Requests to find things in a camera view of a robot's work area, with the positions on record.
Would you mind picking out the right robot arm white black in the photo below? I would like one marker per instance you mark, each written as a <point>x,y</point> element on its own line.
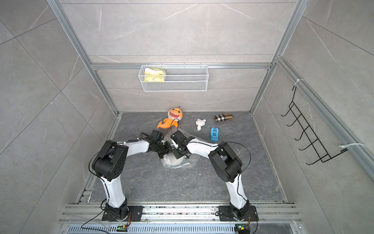
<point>226,164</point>

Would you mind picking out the orange shark plush toy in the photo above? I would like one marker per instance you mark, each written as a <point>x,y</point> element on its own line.
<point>174,116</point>

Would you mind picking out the plaid brown pouch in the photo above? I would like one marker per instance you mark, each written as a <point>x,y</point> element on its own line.
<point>223,117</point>

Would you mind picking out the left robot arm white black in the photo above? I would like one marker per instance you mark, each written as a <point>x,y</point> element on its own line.
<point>108,166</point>

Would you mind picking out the aluminium mounting rail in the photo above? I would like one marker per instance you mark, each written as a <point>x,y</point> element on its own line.
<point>182,218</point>

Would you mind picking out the blue tape dispenser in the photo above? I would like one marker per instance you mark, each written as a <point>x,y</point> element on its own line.
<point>214,134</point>

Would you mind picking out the white plate teal rim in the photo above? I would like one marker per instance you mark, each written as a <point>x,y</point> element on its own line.
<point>172,162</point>

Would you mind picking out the black wire hook rack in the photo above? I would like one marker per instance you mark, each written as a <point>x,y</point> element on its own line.
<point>308,133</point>

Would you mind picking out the small white bunny plush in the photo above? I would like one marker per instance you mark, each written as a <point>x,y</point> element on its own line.
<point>200,123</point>

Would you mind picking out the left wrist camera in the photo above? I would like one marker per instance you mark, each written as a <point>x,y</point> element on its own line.
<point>156,135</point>

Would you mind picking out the yellow white cloth in basket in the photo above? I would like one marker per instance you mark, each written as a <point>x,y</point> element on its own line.
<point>154,75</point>

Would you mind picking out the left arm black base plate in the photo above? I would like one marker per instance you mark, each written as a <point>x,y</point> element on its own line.
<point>122,213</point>

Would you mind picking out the clear bubble wrap sheet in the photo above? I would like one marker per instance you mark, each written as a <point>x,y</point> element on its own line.
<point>187,163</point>

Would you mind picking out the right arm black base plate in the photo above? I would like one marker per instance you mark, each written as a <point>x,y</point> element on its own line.
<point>230,213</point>

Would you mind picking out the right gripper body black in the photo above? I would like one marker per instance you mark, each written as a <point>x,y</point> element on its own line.
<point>178,152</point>

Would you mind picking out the white wire mesh basket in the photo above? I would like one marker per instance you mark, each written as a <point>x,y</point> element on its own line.
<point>183,78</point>

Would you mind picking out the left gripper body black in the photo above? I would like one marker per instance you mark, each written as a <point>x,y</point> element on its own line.
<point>162,149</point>

